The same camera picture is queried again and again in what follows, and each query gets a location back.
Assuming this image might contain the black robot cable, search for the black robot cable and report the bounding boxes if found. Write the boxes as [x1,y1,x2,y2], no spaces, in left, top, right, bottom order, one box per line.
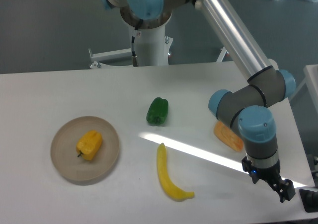
[131,18,144,67]

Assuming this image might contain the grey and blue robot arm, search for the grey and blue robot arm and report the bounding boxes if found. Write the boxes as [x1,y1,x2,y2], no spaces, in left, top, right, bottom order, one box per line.
[101,0,296,202]

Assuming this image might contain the white pedestal base bracket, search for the white pedestal base bracket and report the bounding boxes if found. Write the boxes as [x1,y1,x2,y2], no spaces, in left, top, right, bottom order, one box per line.
[88,48,132,69]

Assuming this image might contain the black device at table edge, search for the black device at table edge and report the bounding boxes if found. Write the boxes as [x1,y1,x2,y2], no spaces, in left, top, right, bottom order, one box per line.
[299,187,318,213]

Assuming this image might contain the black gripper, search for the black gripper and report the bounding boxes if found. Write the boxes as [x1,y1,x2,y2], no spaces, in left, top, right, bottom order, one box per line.
[241,157,296,203]

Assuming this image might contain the beige round plate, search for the beige round plate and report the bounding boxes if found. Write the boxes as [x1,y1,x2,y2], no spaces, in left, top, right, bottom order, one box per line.
[50,116,120,185]

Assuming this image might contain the yellow bell pepper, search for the yellow bell pepper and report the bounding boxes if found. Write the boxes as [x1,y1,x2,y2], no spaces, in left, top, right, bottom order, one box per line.
[76,130,103,161]

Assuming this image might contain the white right base bracket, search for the white right base bracket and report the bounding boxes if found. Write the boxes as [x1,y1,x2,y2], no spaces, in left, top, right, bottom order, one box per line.
[216,46,229,63]

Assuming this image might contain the green bell pepper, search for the green bell pepper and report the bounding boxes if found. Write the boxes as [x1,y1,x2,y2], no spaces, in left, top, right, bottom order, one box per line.
[146,97,169,125]

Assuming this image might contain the orange pepper slice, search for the orange pepper slice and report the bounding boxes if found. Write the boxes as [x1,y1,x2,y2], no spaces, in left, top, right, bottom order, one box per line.
[214,121,243,152]

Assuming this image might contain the long yellow chili pepper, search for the long yellow chili pepper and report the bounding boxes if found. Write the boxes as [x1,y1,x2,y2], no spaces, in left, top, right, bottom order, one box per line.
[157,143,195,202]

